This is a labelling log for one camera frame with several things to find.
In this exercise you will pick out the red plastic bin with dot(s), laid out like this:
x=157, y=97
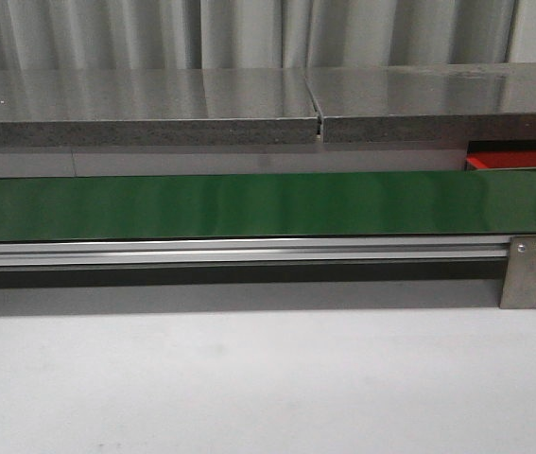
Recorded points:
x=501, y=154

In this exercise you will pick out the grey curtain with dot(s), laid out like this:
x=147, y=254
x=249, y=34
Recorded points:
x=262, y=34

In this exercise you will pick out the left grey stone slab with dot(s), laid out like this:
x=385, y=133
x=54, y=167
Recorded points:
x=155, y=107

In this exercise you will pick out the aluminium conveyor frame rail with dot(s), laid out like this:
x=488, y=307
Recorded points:
x=251, y=250

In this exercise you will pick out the grey stone slab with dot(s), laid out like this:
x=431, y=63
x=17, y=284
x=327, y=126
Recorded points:
x=155, y=107
x=436, y=103

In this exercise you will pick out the green conveyor belt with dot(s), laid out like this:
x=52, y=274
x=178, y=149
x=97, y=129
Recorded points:
x=250, y=205

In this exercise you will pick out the right grey stone slab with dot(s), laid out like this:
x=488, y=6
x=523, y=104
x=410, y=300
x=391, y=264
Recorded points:
x=436, y=103

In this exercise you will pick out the steel conveyor support bracket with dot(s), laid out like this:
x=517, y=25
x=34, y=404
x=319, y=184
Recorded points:
x=519, y=288

